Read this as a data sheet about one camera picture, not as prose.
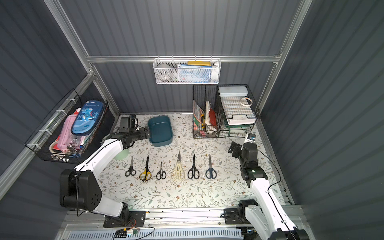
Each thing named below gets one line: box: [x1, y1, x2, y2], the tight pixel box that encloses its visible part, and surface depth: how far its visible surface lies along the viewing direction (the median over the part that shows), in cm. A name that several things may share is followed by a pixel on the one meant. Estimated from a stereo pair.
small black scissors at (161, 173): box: [156, 161, 167, 180], surface depth 91 cm
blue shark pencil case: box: [71, 100, 105, 136], surface depth 71 cm
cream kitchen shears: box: [171, 151, 185, 180], surface depth 91 cm
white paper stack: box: [226, 115, 256, 126], surface depth 94 cm
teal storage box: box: [148, 115, 173, 147], surface depth 110 cm
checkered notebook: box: [220, 96, 257, 120], surface depth 98 cm
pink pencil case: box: [53, 114, 82, 152], surface depth 69 cm
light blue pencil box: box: [218, 86, 249, 97], surface depth 105 cm
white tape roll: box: [156, 63, 173, 82], surface depth 90 cm
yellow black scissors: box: [139, 155, 152, 183], surface depth 90 cm
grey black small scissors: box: [125, 156, 137, 177], surface depth 91 cm
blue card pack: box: [177, 64, 212, 83], surface depth 88 cm
